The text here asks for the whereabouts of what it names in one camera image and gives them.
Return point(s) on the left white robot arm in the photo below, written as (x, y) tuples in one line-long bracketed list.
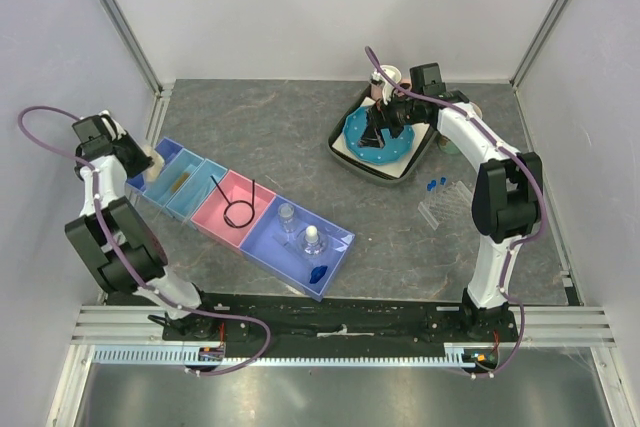
[(116, 245)]

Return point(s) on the pink ceramic mug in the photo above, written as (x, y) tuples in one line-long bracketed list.
[(376, 91)]

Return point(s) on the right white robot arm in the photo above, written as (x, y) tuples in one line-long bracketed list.
[(507, 207)]

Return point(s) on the tan test tube brush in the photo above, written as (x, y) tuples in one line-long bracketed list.
[(179, 182)]

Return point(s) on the bag of cotton balls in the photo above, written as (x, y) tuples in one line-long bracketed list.
[(156, 166)]

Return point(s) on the clear test tube rack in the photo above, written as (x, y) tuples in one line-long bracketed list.
[(446, 203)]

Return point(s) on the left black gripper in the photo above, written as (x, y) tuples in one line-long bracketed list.
[(142, 163)]

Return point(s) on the blue polka dot plate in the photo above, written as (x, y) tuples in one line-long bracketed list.
[(394, 149)]

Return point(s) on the cream floral mug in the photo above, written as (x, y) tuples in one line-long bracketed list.
[(446, 145)]

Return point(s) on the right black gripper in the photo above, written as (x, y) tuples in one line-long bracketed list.
[(372, 136)]

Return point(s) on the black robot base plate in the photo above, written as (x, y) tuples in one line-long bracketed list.
[(300, 326)]

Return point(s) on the dark green plastic tray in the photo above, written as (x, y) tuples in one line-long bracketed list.
[(364, 100)]

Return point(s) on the multicolour compartment organizer tray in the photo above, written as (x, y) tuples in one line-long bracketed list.
[(263, 241)]

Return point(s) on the round flask white stopper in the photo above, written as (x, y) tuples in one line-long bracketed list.
[(312, 242)]

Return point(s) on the slotted cable duct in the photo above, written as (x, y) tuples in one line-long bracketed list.
[(203, 357)]

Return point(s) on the glass stirring rod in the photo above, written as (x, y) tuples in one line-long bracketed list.
[(206, 188)]

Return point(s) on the small clear glass bottle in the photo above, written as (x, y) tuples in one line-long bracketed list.
[(286, 217)]

